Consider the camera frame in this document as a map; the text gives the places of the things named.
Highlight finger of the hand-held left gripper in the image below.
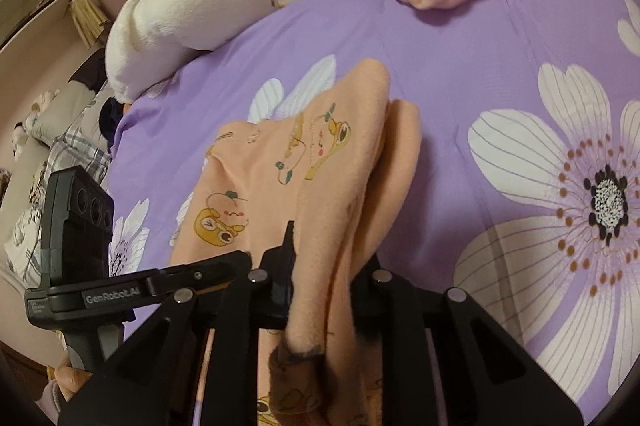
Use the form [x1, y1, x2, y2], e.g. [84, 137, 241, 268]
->
[147, 250, 252, 298]

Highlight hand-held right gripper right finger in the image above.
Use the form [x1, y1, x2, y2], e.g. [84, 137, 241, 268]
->
[350, 256, 583, 426]

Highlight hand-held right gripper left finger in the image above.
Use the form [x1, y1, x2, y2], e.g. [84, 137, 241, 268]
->
[57, 221, 298, 426]

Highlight orange printed long-sleeve shirt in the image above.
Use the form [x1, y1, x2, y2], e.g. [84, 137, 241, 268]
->
[170, 56, 431, 426]

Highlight person's left hand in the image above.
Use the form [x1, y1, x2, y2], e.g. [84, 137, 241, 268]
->
[54, 365, 97, 404]

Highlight printed cream pillow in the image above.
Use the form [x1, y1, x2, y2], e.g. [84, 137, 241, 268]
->
[7, 161, 51, 287]

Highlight grey plaid blanket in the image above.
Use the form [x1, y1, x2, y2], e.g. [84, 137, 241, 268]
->
[47, 91, 116, 187]

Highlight cream plush toy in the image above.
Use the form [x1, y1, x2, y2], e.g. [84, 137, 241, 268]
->
[10, 91, 61, 149]

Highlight dark navy clothing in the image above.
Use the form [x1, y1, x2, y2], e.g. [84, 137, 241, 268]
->
[97, 98, 126, 142]

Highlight beige pillow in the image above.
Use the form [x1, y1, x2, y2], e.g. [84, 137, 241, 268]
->
[30, 81, 98, 147]

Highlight dark brown cloth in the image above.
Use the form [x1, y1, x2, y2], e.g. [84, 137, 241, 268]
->
[70, 48, 108, 92]

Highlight yellow pleated fringe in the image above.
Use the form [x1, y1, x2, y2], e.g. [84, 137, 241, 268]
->
[67, 0, 111, 49]

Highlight white plush blanket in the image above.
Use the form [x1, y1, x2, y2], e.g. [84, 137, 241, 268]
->
[105, 0, 283, 102]

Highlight purple floral bedsheet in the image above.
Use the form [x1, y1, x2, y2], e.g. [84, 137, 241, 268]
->
[107, 0, 640, 426]

